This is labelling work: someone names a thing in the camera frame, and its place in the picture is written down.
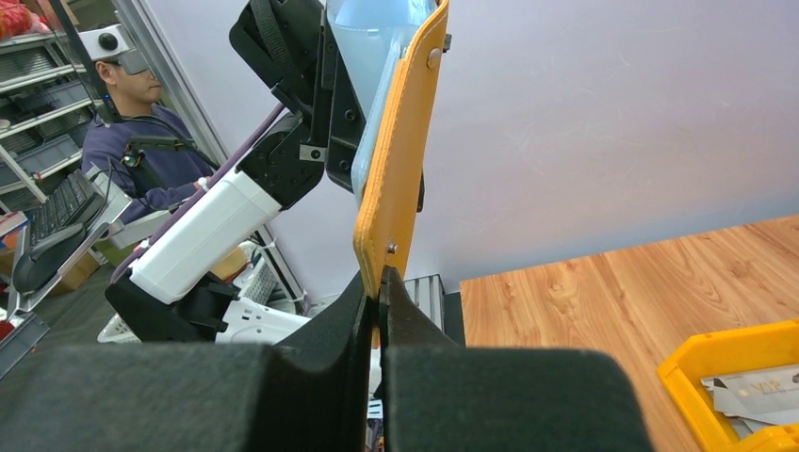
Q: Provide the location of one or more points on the seated person operator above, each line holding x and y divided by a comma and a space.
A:
164, 178

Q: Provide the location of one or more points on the yellow leather card holder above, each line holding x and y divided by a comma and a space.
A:
393, 52

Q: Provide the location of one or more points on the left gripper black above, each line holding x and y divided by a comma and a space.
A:
291, 47

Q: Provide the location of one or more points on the yellow bin left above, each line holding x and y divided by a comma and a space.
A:
729, 352

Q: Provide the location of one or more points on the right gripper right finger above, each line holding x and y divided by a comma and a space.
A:
440, 396

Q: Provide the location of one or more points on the silver cards in bin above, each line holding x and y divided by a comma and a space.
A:
754, 400

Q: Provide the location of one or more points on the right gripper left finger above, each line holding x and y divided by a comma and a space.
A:
306, 393

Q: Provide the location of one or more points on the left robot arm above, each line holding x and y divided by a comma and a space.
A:
165, 291

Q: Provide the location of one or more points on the black keyboard on stand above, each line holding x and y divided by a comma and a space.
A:
67, 212

